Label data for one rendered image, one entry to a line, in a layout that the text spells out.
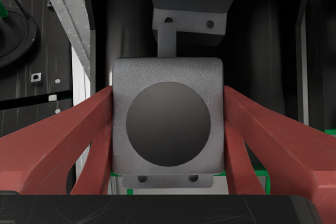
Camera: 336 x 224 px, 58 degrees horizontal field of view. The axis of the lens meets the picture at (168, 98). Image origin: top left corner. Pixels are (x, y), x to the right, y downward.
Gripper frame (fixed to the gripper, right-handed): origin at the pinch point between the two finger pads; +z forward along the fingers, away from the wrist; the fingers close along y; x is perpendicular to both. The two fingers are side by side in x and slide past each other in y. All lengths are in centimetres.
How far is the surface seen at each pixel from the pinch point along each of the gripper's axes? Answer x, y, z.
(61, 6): -0.7, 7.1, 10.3
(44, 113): 21.8, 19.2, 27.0
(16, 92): 20.2, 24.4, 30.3
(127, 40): 1.4, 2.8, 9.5
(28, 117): 22.1, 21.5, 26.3
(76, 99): 21.3, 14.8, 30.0
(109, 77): 3.4, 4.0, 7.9
